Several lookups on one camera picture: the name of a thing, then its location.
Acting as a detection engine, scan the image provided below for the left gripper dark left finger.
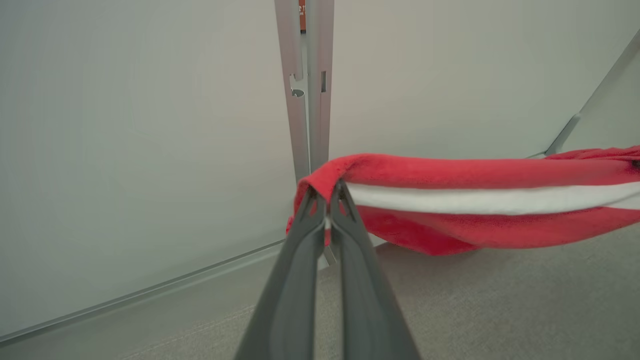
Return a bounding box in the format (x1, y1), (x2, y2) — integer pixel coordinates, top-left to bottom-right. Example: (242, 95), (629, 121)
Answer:
(234, 185), (328, 360)

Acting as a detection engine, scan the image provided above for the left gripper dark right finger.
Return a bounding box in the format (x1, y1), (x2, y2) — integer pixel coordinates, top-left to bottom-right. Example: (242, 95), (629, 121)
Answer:
(327, 181), (421, 360)

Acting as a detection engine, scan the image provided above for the red shorts white trim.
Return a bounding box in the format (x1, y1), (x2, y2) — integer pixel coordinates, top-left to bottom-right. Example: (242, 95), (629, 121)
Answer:
(286, 145), (640, 257)

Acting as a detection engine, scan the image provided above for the grey metal partition post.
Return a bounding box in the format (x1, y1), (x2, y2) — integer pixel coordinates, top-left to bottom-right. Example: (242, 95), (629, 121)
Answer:
(274, 0), (335, 183)

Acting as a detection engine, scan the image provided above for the grey metal pipe frame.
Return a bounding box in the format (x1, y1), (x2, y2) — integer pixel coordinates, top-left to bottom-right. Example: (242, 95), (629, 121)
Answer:
(527, 29), (640, 160)

